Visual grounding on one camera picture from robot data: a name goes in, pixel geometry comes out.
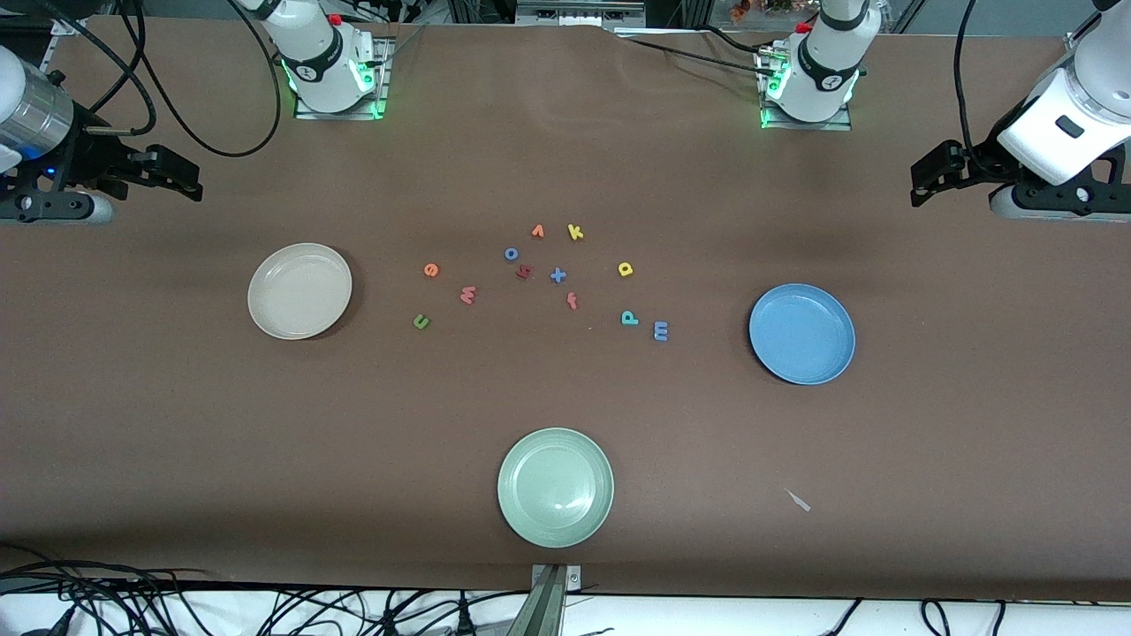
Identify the black base supply cable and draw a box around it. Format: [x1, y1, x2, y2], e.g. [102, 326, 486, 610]
[619, 34, 765, 70]
[698, 25, 778, 59]

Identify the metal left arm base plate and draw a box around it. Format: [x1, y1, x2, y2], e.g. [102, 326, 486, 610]
[758, 44, 854, 132]

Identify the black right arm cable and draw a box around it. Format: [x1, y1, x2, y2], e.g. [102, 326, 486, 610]
[35, 0, 282, 158]

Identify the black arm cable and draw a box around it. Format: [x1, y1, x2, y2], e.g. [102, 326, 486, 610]
[953, 0, 983, 158]
[35, 0, 282, 158]

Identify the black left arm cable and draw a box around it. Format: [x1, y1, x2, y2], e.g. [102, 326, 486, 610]
[953, 0, 983, 158]

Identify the blue plate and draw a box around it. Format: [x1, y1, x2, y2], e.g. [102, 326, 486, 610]
[748, 283, 856, 386]

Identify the pale green plate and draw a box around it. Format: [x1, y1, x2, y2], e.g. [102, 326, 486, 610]
[497, 428, 615, 549]

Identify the beige brown plate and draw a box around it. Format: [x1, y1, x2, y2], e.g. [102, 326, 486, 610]
[247, 243, 353, 341]

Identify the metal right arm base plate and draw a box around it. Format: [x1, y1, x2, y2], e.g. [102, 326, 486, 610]
[294, 37, 391, 121]

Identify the brown table cover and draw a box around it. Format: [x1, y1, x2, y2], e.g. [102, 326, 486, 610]
[0, 16, 1131, 603]

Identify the grey power strip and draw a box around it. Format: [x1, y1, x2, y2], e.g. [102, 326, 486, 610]
[515, 0, 646, 27]

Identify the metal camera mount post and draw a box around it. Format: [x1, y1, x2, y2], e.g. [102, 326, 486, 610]
[508, 564, 582, 636]

